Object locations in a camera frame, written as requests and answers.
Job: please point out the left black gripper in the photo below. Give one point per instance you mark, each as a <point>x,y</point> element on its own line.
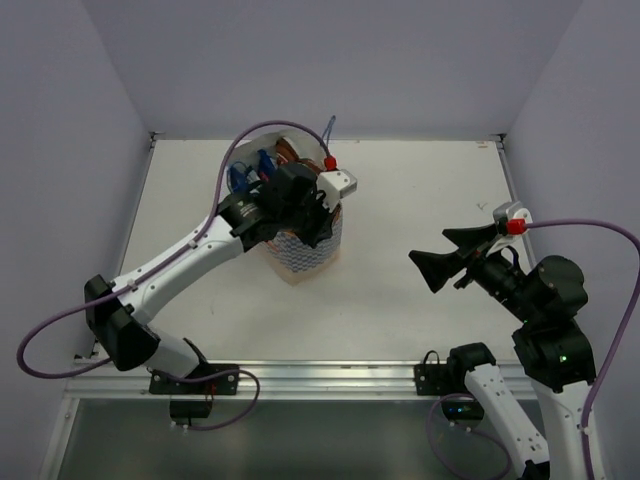
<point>310,215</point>

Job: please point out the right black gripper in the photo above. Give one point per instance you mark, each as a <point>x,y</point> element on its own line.
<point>437,267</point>

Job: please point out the blue white snack bag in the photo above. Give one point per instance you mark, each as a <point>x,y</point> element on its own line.
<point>243,173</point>

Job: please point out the blue patterned paper bag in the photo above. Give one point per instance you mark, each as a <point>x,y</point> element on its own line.
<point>292,260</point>

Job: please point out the brown cassava chips bag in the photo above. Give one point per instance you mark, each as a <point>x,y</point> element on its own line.
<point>286,153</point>

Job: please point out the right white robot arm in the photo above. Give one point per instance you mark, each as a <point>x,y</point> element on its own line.
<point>555,354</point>

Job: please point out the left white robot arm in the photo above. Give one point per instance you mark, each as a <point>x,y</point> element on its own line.
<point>122,309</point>

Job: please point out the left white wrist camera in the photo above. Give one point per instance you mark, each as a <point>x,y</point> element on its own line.
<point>336,185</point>

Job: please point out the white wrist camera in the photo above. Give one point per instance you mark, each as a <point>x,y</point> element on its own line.
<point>510,215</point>
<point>336,185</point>

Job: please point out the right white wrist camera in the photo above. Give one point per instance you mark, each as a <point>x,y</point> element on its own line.
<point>510,215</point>

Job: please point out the right black base bracket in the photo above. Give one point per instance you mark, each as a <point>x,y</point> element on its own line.
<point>432,377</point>

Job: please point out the black base bracket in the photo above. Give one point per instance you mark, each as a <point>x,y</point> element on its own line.
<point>194,401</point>
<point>432,377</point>

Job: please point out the aluminium mounting rail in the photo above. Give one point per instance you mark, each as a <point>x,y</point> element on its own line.
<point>279,380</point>

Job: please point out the left black base bracket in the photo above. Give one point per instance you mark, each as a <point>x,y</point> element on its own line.
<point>194,401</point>

